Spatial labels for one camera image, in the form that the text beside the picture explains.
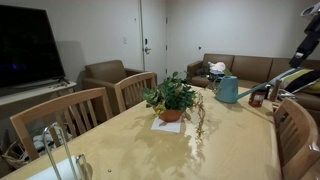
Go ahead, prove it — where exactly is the silver wire paper towel holder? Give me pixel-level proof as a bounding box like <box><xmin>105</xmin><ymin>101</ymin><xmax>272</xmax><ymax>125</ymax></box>
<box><xmin>42</xmin><ymin>124</ymin><xmax>92</xmax><ymax>180</ymax></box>

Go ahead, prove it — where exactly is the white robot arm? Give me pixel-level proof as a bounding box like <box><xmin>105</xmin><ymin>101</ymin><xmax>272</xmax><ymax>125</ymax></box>
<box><xmin>289</xmin><ymin>2</ymin><xmax>320</xmax><ymax>68</ymax></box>

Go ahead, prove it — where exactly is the green potted plant orange pot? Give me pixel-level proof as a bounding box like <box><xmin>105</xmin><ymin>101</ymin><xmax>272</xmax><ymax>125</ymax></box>
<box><xmin>142</xmin><ymin>72</ymin><xmax>205</xmax><ymax>139</ymax></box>

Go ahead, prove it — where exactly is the wooden chair far left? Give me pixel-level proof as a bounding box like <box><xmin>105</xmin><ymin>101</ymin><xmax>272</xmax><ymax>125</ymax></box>
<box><xmin>114</xmin><ymin>72</ymin><xmax>155</xmax><ymax>112</ymax></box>

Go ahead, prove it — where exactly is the wooden chair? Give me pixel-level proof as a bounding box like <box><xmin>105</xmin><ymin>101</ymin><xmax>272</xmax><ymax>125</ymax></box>
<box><xmin>274</xmin><ymin>98</ymin><xmax>320</xmax><ymax>180</ymax></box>
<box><xmin>10</xmin><ymin>87</ymin><xmax>113</xmax><ymax>161</ymax></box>
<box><xmin>114</xmin><ymin>72</ymin><xmax>155</xmax><ymax>112</ymax></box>

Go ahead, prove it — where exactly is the white paper under pot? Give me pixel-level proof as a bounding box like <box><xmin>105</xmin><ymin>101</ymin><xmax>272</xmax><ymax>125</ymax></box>
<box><xmin>151</xmin><ymin>117</ymin><xmax>181</xmax><ymax>133</ymax></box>

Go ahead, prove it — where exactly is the brown armchair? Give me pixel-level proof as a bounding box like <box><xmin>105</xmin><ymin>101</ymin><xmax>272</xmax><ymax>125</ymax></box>
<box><xmin>82</xmin><ymin>60</ymin><xmax>157</xmax><ymax>115</ymax></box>

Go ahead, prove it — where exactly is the clothes pile on sofa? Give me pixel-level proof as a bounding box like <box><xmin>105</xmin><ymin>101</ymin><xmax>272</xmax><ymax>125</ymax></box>
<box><xmin>196</xmin><ymin>62</ymin><xmax>231</xmax><ymax>81</ymax></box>

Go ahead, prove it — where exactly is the blue watering can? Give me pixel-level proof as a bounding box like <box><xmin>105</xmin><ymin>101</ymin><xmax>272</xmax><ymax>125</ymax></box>
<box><xmin>212</xmin><ymin>76</ymin><xmax>267</xmax><ymax>104</ymax></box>

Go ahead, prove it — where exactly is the wooden chair near left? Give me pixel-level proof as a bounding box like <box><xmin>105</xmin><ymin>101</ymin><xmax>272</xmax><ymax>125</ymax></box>
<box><xmin>10</xmin><ymin>87</ymin><xmax>113</xmax><ymax>161</ymax></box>

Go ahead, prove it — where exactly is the brown leather sofa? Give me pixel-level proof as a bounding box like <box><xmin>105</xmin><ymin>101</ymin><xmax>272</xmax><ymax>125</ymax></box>
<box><xmin>187</xmin><ymin>54</ymin><xmax>320</xmax><ymax>121</ymax></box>

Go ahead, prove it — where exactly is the red jar black lid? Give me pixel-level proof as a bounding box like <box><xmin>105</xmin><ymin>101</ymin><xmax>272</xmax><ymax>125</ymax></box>
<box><xmin>249</xmin><ymin>88</ymin><xmax>268</xmax><ymax>107</ymax></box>

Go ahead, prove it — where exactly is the white paper towel roll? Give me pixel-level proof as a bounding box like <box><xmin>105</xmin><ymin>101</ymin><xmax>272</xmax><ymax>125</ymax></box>
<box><xmin>25</xmin><ymin>155</ymin><xmax>83</xmax><ymax>180</ymax></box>

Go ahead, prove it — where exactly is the black flat screen television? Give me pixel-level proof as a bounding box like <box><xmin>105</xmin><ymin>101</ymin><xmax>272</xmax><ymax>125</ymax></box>
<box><xmin>0</xmin><ymin>5</ymin><xmax>65</xmax><ymax>88</ymax></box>

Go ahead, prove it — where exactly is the striped pillow on sofa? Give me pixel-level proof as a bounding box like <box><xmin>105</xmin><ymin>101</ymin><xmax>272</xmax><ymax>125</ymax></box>
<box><xmin>269</xmin><ymin>67</ymin><xmax>320</xmax><ymax>94</ymax></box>

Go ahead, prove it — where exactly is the wooden chair right side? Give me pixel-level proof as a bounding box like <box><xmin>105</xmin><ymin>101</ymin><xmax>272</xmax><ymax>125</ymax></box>
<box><xmin>274</xmin><ymin>98</ymin><xmax>320</xmax><ymax>180</ymax></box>

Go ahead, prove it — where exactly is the white tv stand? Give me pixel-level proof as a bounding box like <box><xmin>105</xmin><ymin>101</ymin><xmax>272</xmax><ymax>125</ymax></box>
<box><xmin>0</xmin><ymin>81</ymin><xmax>76</xmax><ymax>119</ymax></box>

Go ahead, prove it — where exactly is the wicker basket on floor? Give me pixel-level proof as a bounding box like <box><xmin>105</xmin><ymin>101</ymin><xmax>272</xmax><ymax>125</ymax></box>
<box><xmin>2</xmin><ymin>140</ymin><xmax>29</xmax><ymax>169</ymax></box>

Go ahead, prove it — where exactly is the white door with handle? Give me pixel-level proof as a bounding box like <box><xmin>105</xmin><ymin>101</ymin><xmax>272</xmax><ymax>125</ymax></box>
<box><xmin>140</xmin><ymin>0</ymin><xmax>167</xmax><ymax>83</ymax></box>

